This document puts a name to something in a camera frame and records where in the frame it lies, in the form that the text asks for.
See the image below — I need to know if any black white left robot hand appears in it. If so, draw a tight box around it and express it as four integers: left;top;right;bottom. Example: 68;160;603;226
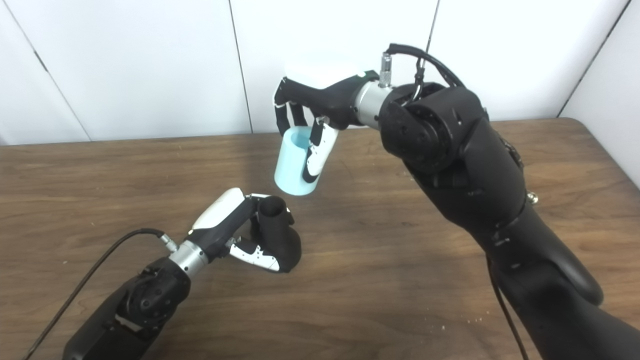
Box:
189;187;281;273

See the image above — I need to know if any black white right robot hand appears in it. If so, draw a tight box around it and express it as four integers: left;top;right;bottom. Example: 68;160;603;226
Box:
273;62;381;184

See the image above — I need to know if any black nozzle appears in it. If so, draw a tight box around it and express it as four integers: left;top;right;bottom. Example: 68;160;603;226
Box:
248;195;303;274

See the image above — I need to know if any light-blue hose piece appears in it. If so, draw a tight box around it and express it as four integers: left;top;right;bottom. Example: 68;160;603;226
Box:
274;125;326;196

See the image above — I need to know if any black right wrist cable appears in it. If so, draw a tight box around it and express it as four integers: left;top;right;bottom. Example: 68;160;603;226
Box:
382;43;531;360

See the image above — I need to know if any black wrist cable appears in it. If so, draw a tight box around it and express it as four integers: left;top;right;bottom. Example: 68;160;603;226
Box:
22;228;180;360
382;43;531;360

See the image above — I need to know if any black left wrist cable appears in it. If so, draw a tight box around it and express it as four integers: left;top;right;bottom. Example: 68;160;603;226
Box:
22;228;180;360

